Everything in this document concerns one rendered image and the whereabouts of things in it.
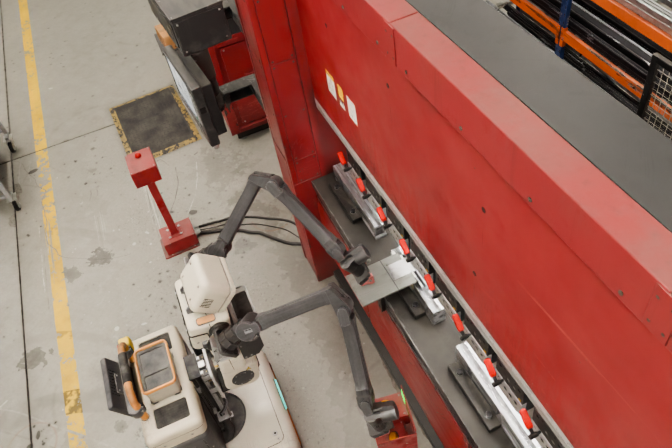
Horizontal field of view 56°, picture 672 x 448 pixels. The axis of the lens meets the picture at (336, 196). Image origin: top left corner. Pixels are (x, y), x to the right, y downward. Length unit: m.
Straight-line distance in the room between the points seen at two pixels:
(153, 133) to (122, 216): 0.91
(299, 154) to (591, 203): 2.16
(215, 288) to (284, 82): 1.06
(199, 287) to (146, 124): 3.33
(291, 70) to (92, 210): 2.56
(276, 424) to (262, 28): 1.90
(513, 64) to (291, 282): 2.74
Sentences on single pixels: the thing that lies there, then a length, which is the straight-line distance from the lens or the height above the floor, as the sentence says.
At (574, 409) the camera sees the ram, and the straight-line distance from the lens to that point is 1.91.
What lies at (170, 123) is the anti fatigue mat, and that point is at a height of 0.01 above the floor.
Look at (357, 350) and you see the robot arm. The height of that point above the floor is 1.20.
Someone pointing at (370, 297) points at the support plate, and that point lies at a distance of 2.77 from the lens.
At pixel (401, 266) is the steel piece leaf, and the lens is 2.86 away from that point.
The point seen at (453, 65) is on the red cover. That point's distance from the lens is 1.69.
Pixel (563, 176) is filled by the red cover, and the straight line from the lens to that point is 1.41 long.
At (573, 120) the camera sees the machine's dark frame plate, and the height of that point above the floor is 2.30.
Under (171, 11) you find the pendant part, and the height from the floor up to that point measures 1.95.
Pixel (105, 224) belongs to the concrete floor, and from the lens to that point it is 4.98.
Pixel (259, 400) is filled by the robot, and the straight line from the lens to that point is 3.44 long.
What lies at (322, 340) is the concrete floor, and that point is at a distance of 3.87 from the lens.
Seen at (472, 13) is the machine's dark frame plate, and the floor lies 2.30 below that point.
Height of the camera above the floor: 3.29
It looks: 46 degrees down
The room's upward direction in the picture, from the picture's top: 11 degrees counter-clockwise
